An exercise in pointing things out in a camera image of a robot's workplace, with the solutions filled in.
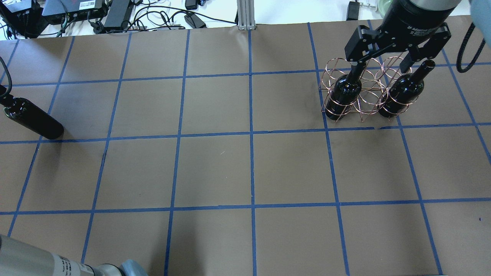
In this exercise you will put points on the dark wine bottle far slot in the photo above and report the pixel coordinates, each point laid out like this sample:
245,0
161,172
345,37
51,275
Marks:
343,96

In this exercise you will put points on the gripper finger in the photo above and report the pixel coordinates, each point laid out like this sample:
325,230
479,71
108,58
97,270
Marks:
4,91

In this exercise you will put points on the dark wine bottle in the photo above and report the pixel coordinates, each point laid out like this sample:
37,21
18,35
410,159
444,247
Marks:
405,90
29,115

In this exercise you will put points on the aluminium frame post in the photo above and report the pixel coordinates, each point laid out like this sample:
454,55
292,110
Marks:
245,15

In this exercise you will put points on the black power adapter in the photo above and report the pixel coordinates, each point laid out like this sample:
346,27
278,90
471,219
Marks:
353,8

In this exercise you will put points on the copper wire wine basket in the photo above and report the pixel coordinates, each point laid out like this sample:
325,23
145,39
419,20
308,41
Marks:
379,76

